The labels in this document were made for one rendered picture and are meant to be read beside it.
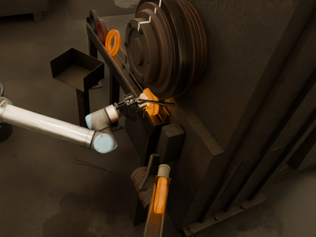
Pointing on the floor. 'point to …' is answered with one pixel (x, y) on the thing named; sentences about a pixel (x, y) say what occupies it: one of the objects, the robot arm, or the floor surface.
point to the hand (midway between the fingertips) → (150, 99)
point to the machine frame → (239, 109)
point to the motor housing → (140, 215)
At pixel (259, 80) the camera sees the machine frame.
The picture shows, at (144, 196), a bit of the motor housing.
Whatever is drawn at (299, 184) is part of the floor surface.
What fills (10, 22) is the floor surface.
